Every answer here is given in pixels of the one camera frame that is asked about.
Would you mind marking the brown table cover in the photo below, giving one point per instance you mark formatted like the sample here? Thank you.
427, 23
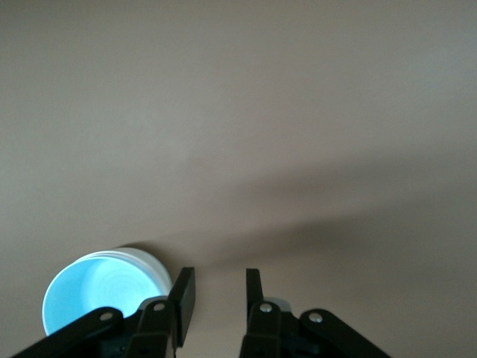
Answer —
261, 112

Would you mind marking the white bowl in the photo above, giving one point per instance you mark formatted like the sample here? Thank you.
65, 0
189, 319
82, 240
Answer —
158, 270

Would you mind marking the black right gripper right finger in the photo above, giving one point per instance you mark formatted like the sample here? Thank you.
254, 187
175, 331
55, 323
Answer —
255, 294

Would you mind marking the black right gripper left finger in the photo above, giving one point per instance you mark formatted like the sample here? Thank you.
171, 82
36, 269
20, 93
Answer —
186, 294

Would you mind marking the blue bowl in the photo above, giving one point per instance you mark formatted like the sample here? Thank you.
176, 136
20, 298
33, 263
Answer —
93, 291

